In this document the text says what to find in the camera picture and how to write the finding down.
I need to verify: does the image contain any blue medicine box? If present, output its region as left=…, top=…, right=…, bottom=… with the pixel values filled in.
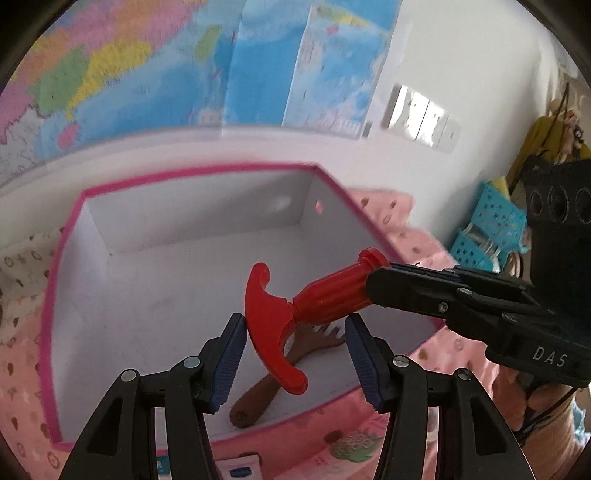
left=216, top=453, right=263, bottom=480

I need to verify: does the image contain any red plastic toy hammer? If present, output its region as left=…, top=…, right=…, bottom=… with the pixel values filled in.
left=245, top=248, right=390, bottom=395

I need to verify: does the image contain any pink tube with green print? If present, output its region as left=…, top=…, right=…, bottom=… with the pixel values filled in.
left=325, top=430, right=383, bottom=463

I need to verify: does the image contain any pink sleeve right forearm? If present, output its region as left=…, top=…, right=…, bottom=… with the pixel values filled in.
left=522, top=398, right=583, bottom=479

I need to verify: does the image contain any right hand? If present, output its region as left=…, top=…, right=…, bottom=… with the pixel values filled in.
left=493, top=366, right=570, bottom=431

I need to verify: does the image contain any blue perforated plastic basket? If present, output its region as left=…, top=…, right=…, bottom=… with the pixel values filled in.
left=451, top=182, right=528, bottom=273

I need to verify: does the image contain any pink patterned bedsheet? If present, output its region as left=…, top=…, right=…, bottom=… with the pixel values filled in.
left=1, top=193, right=531, bottom=479

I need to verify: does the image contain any yellow hanging coat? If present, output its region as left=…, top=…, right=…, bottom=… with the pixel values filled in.
left=506, top=115, right=590, bottom=191

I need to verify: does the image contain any pink cardboard storage box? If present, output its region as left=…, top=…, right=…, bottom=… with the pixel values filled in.
left=38, top=162, right=446, bottom=453

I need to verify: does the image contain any white wall socket panel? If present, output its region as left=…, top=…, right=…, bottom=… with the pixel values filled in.
left=381, top=84, right=462, bottom=154

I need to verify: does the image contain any colourful wall map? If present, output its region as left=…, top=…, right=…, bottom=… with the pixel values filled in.
left=1, top=1, right=401, bottom=182

